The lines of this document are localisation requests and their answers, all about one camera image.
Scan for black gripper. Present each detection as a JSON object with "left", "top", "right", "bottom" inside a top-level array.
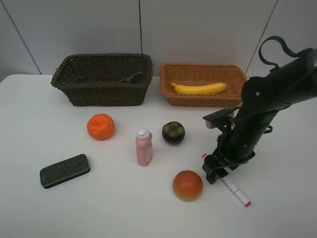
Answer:
[{"left": 202, "top": 133, "right": 256, "bottom": 184}]

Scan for white marker pink caps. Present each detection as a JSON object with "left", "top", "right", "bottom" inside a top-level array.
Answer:
[{"left": 201, "top": 153, "right": 252, "bottom": 208}]

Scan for orange red peach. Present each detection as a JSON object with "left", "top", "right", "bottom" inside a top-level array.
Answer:
[{"left": 172, "top": 170, "right": 203, "bottom": 202}]

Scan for dark mangosteen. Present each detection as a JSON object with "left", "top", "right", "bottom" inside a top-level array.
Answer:
[{"left": 162, "top": 121, "right": 185, "bottom": 145}]

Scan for pink bottle white cap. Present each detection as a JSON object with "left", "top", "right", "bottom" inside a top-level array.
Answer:
[{"left": 135, "top": 128, "right": 153, "bottom": 167}]

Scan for yellow banana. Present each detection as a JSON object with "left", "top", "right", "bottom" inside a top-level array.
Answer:
[{"left": 171, "top": 82, "right": 227, "bottom": 95}]

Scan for dark green bottle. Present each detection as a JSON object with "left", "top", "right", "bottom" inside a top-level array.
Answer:
[{"left": 118, "top": 71, "right": 144, "bottom": 83}]

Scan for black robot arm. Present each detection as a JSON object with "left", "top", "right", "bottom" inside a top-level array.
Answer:
[{"left": 202, "top": 50, "right": 317, "bottom": 184}]

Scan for orange wicker basket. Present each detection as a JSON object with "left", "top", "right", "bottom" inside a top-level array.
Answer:
[{"left": 160, "top": 63, "right": 247, "bottom": 108}]

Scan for orange tangerine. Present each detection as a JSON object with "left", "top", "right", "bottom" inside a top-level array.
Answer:
[{"left": 87, "top": 114, "right": 115, "bottom": 140}]

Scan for black whiteboard eraser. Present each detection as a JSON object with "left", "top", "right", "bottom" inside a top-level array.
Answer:
[{"left": 40, "top": 154, "right": 90, "bottom": 189}]

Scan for dark brown wicker basket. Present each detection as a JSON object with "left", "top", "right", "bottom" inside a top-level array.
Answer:
[{"left": 51, "top": 53, "right": 153, "bottom": 107}]

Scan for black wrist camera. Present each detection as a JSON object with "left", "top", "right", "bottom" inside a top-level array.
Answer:
[{"left": 203, "top": 107, "right": 240, "bottom": 132}]

